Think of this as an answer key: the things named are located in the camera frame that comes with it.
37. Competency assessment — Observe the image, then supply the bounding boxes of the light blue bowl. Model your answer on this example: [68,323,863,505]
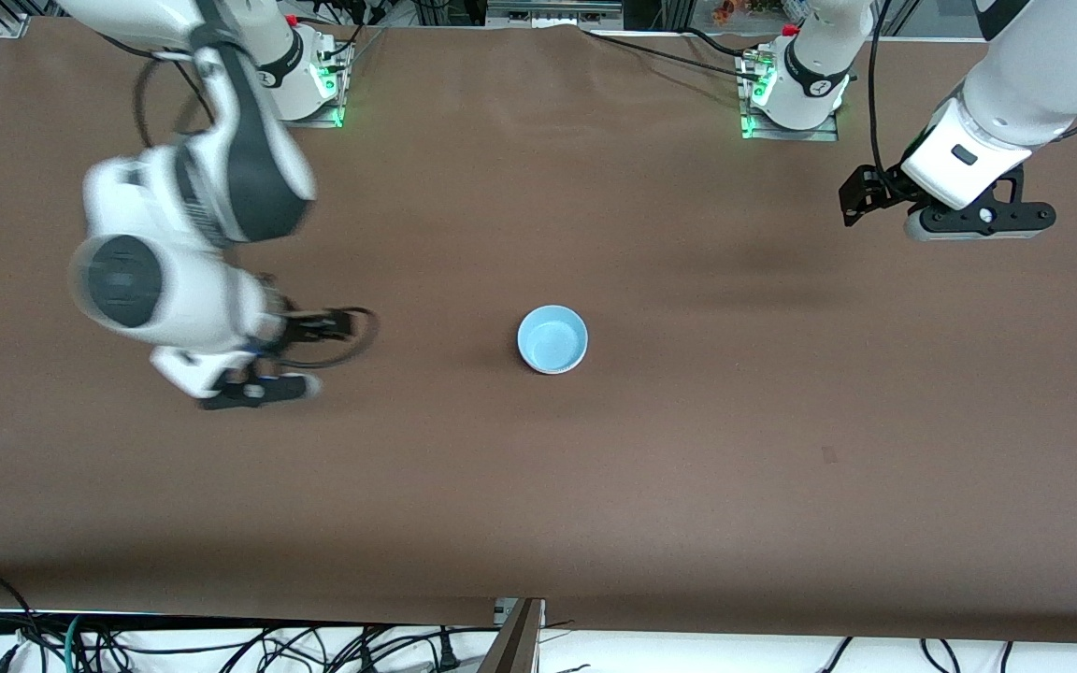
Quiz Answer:
[517,305,589,373]

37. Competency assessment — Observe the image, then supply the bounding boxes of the long black base cable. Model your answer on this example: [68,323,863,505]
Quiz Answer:
[583,31,766,81]

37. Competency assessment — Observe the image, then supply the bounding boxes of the silver metal rail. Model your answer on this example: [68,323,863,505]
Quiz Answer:
[487,0,625,30]

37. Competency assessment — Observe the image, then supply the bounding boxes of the grey metal post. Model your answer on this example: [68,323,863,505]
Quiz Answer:
[478,598,545,673]

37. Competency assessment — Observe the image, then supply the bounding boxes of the right arm silver base plate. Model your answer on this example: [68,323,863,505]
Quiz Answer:
[247,42,347,129]

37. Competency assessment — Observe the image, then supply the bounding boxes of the short black base cable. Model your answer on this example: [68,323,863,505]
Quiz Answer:
[683,26,764,55]

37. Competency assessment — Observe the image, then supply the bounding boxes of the left arm silver base plate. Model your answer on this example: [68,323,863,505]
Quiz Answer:
[738,54,840,143]

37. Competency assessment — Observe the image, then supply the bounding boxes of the brown table cover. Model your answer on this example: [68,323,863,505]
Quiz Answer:
[0,17,1077,646]

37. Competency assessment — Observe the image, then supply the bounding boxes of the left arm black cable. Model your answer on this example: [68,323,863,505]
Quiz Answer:
[866,0,897,179]

